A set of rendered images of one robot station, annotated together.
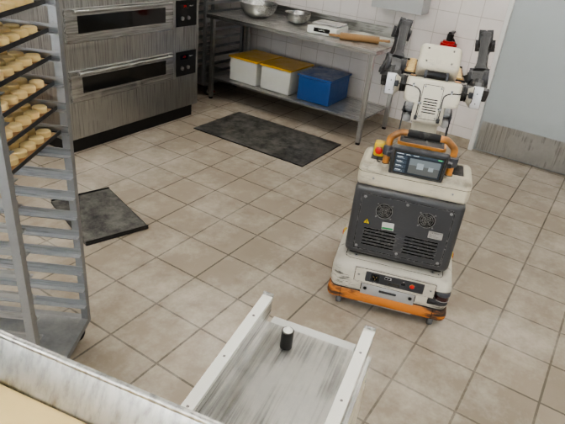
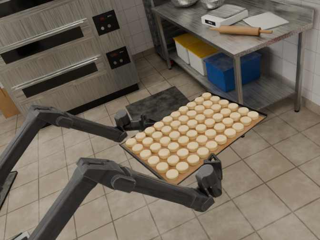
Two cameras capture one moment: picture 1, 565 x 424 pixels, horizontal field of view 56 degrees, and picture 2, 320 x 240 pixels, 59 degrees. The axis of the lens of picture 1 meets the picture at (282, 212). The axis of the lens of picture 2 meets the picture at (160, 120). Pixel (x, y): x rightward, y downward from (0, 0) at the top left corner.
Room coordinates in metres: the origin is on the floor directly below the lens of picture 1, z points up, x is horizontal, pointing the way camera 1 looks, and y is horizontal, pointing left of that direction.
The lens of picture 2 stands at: (2.95, -1.61, 1.86)
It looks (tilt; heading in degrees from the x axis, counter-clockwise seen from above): 36 degrees down; 48
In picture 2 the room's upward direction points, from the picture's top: 16 degrees counter-clockwise
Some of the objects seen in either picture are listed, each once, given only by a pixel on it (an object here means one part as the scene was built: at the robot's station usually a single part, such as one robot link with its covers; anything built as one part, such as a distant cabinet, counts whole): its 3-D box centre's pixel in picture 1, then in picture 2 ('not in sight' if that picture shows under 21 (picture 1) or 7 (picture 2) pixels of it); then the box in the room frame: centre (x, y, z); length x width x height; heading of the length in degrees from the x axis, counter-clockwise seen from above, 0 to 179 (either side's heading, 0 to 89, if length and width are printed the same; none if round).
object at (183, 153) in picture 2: not in sight; (183, 153); (3.58, -0.99, 1.01); 0.05 x 0.05 x 0.02
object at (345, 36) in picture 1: (359, 38); (238, 30); (5.05, -0.52, 0.91); 0.56 x 0.06 x 0.06; 88
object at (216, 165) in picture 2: not in sight; (213, 175); (3.55, -1.16, 1.00); 0.07 x 0.07 x 0.10; 32
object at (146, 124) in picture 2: not in sight; (152, 125); (3.70, -0.70, 0.98); 0.09 x 0.07 x 0.07; 122
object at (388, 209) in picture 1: (408, 200); not in sight; (2.50, -0.64, 0.59); 0.55 x 0.34 x 0.83; 77
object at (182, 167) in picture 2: not in sight; (182, 167); (3.51, -1.03, 1.01); 0.05 x 0.05 x 0.02
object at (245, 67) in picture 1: (255, 67); (195, 45); (5.76, 0.46, 0.36); 0.46 x 0.38 x 0.26; 148
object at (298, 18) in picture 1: (297, 18); (213, 3); (5.65, 0.07, 0.93); 0.27 x 0.27 x 0.10
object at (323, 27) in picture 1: (328, 28); (224, 15); (5.32, -0.24, 0.92); 0.32 x 0.30 x 0.09; 157
